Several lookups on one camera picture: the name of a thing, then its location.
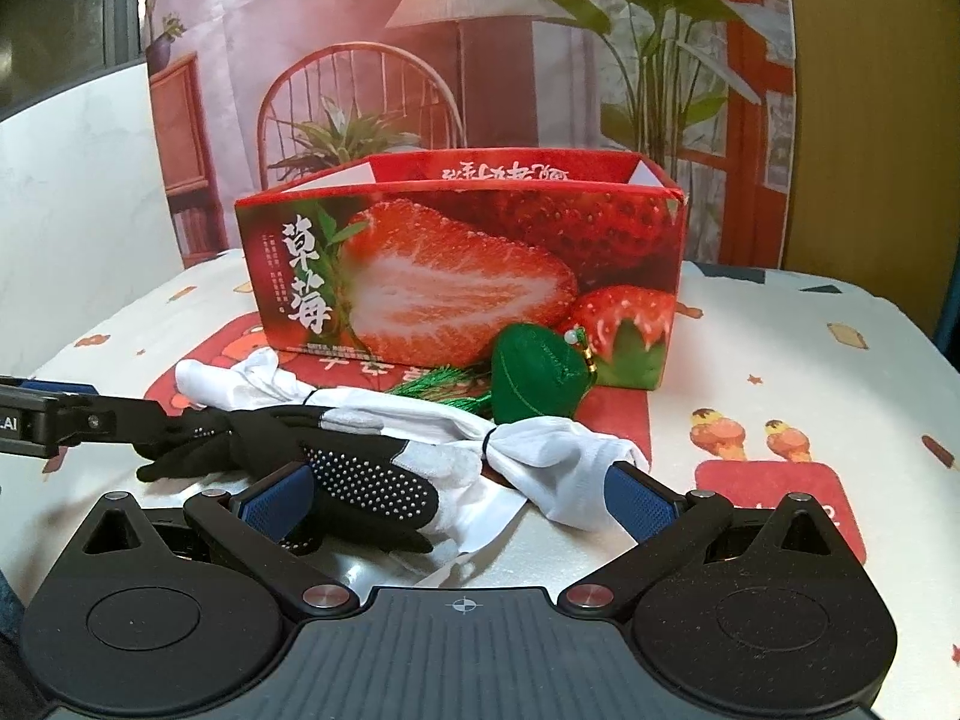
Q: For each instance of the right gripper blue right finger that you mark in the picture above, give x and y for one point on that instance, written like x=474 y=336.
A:
x=642 y=506

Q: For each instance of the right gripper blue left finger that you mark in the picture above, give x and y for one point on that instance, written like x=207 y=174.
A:
x=275 y=505

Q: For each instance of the black dotted grip glove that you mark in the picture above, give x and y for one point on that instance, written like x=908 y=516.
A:
x=360 y=493

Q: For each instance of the white cloth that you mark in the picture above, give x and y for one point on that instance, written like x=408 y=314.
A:
x=556 y=463

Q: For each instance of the printed room scene backdrop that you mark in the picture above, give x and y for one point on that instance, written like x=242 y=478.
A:
x=248 y=94

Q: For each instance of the green fabric sachet with tassel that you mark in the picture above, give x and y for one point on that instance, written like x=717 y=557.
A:
x=533 y=371

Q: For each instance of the cartoon bear tablecloth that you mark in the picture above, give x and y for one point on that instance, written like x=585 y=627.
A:
x=772 y=383

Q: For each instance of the white marble board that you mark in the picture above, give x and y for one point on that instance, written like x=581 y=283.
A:
x=85 y=223

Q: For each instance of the red strawberry cardboard box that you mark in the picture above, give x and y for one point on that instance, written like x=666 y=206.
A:
x=421 y=258

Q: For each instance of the blue curtain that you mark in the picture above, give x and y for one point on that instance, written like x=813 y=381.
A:
x=946 y=336

